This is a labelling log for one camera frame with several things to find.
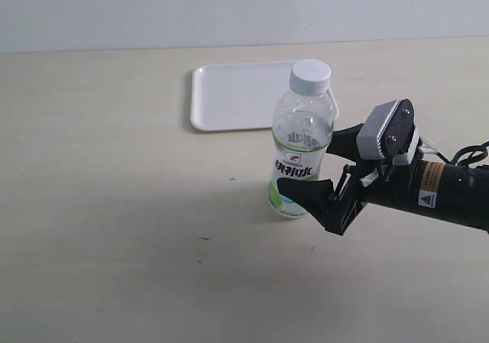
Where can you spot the white bottle cap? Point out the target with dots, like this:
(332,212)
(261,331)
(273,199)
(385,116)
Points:
(310,77)

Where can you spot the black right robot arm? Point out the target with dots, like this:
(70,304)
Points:
(454,191)

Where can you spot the white rectangular tray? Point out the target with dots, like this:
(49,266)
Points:
(250,96)

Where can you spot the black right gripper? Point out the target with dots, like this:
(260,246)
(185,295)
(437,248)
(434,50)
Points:
(367,182)

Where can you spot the clear plastic water bottle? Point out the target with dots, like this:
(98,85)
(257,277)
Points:
(302,130)

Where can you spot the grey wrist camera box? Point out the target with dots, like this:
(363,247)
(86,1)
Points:
(389,134)

